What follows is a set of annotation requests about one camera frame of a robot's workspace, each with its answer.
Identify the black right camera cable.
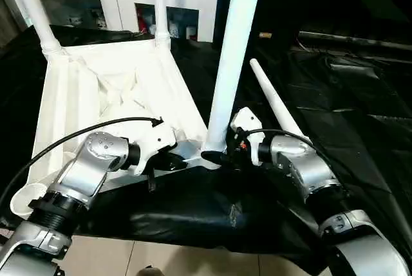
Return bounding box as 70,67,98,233
239,128,352,190

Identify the white plastic table leg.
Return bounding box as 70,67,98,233
153,0,171,47
249,58,305,140
201,0,267,161
5,0,64,55

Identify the white plastic table top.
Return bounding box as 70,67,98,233
9,38,226,221

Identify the grey robot foot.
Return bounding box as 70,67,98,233
138,265,164,276

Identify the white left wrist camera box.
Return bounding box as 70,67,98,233
131,120,177,176

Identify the black plastic mat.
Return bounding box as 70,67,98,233
0,24,412,276

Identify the black left camera cable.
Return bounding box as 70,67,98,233
0,116,164,206

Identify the grey curtain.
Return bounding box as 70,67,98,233
0,0,36,51

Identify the black camera cable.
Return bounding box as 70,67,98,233
0,116,164,206
239,128,352,190

